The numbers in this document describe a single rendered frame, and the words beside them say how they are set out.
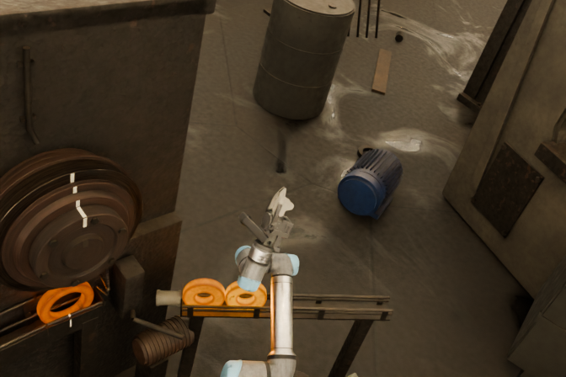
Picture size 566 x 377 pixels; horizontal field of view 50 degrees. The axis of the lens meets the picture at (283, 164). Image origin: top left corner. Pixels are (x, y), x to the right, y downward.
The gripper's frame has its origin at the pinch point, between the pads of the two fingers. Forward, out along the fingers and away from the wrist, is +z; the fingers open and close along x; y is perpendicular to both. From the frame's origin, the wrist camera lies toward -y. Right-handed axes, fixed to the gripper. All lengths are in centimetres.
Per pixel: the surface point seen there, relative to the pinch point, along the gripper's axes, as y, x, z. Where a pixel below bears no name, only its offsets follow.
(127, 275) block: -32, -21, -50
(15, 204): -74, 14, -23
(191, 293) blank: -8, -21, -51
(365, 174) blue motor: 108, -143, -5
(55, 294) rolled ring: -54, -11, -58
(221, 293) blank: 2, -19, -48
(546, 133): 176, -95, 59
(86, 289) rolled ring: -44, -16, -57
